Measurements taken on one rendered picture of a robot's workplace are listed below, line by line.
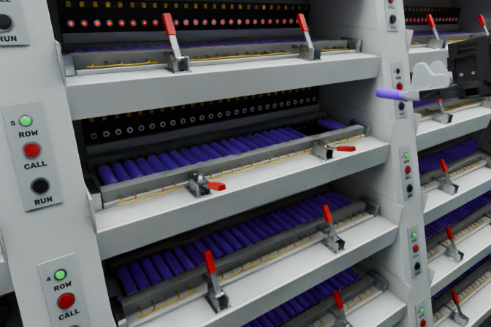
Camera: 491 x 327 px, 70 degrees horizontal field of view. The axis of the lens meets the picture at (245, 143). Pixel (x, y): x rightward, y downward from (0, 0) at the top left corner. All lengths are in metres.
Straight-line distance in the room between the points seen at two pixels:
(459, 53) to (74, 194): 0.55
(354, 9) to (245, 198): 0.50
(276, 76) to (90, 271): 0.40
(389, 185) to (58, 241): 0.66
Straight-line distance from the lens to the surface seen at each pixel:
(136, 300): 0.61
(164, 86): 0.51
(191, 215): 0.54
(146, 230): 0.52
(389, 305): 0.94
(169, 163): 0.61
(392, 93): 0.68
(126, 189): 0.54
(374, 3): 0.83
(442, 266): 1.11
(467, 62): 0.59
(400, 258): 0.91
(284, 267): 0.69
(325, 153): 0.68
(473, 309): 1.30
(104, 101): 0.49
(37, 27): 0.49
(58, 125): 0.48
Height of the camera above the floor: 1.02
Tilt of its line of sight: 7 degrees down
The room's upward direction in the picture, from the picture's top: 9 degrees counter-clockwise
